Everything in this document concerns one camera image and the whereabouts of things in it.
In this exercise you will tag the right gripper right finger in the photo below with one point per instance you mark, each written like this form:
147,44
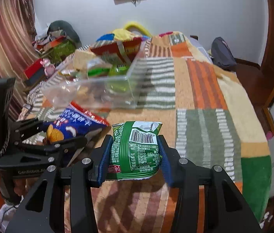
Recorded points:
206,194

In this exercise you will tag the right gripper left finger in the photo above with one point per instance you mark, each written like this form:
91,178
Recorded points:
42,209

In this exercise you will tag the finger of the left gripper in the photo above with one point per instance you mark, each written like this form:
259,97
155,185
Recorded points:
69,147

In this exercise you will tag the blue cookie bag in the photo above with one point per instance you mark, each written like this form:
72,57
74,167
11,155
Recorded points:
73,122

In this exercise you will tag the green snack bag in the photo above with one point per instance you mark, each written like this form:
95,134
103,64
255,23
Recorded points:
134,153

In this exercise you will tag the clear plastic storage box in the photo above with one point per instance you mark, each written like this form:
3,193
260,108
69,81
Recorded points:
92,93

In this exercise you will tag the green jelly cup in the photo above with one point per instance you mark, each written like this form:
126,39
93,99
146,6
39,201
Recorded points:
119,82

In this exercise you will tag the red chip bag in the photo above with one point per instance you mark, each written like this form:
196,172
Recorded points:
118,51

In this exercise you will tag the yellow wafer roll pack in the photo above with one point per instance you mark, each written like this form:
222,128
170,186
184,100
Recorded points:
98,68

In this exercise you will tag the brown biscuit roll pack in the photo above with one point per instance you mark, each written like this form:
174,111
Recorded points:
81,59

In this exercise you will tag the patchwork striped blanket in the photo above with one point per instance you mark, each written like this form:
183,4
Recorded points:
206,116

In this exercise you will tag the red and black box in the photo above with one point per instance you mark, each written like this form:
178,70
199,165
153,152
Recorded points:
34,73

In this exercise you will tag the pink plush toy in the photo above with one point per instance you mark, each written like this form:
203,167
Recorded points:
49,68

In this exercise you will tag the striped brown curtain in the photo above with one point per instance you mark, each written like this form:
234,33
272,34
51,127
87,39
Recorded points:
17,33

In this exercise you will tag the clutter pile with green bag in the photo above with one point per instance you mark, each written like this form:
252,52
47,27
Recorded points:
57,42

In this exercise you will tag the grey bag on floor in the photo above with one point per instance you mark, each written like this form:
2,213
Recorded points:
222,56

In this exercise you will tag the yellow pillow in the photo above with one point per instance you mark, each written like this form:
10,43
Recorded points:
130,31

